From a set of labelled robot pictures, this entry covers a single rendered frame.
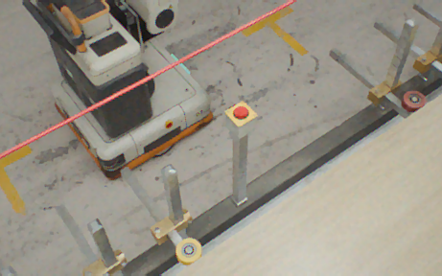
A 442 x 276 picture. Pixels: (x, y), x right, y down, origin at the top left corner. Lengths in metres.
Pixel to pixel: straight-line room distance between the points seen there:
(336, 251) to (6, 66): 2.51
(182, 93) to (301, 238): 1.36
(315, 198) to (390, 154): 0.32
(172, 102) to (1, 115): 1.06
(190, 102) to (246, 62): 0.68
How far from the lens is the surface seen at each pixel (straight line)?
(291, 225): 1.81
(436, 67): 2.40
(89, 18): 2.43
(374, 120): 2.34
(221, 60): 3.46
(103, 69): 2.40
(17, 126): 3.35
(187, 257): 1.75
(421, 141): 2.07
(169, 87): 2.96
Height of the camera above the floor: 2.51
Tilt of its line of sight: 54 degrees down
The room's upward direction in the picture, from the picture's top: 2 degrees counter-clockwise
